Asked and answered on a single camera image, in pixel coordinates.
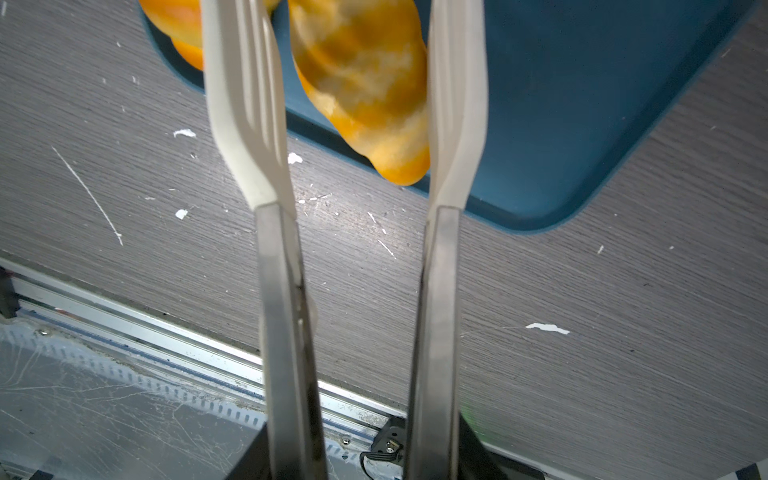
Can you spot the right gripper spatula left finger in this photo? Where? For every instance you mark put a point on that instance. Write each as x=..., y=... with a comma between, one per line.
x=245, y=101

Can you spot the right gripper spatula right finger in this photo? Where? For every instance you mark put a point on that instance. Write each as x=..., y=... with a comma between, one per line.
x=458, y=103

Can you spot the fake croissant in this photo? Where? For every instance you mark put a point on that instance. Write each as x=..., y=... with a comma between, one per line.
x=363, y=66
x=181, y=21

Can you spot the teal plastic tray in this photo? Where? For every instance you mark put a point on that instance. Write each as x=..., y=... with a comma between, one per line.
x=574, y=88

